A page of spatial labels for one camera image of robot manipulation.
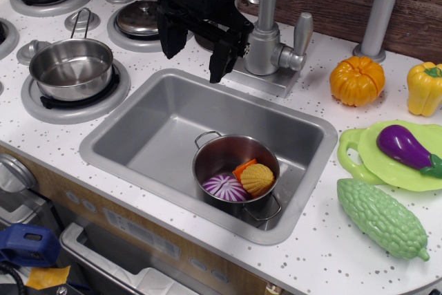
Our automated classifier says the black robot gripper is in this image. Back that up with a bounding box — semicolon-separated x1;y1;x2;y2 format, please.
157;0;253;84

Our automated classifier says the silver toy faucet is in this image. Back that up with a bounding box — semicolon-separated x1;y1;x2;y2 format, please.
225;0;314;98

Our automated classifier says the steel lid on counter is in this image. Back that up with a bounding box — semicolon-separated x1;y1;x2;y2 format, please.
194;35;214;52

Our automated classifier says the steel lid on burner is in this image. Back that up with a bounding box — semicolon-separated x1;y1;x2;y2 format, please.
115;0;158;37

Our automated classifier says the grey sink basin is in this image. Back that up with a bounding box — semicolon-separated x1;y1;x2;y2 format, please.
79;68;338;245

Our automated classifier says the grey stove knob middle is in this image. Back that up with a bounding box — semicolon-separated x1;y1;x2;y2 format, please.
64;9;101;32

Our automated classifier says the steel saucepan on burner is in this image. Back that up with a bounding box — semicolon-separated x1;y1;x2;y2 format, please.
29;8;113;102

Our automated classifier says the orange toy carrot piece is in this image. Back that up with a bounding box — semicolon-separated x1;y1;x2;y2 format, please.
232;158;258;182

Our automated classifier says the yellow toy corn piece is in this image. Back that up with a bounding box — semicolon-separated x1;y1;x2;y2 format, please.
240;164;275;198

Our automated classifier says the purple toy onion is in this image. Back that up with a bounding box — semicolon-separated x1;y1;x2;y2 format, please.
202;174;249;202

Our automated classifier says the orange toy pumpkin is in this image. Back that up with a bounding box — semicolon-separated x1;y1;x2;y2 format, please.
329;56;385;107

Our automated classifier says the grey stove knob left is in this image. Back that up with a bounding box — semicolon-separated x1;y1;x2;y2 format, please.
17;39;50;66

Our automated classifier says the far left stove burner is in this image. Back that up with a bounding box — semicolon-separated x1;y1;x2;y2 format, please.
0;18;19;59

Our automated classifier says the grey vertical pole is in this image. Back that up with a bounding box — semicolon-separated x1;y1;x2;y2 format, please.
353;0;396;62

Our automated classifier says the light green plastic plate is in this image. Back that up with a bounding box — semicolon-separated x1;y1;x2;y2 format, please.
337;120;441;192

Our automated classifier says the purple toy eggplant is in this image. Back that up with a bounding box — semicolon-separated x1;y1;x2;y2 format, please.
376;124;441;179

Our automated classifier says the silver round oven knob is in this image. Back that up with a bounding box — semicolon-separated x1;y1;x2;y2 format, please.
1;153;37;193

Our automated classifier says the yellow toy bell pepper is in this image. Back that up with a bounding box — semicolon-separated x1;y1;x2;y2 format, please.
407;62;441;117

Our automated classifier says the green toy bitter gourd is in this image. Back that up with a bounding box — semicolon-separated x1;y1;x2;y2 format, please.
337;178;430;261

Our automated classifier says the yellow tape piece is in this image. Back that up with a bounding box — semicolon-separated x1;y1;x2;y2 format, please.
25;265;71;290

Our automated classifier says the steel pot with two handles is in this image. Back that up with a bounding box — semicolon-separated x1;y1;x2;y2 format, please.
192;131;282;222

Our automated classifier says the front stove burner ring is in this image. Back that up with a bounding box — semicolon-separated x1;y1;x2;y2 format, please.
20;58;132;125

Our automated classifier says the grey oven door handle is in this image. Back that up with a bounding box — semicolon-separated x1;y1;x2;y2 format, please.
59;223;195;294

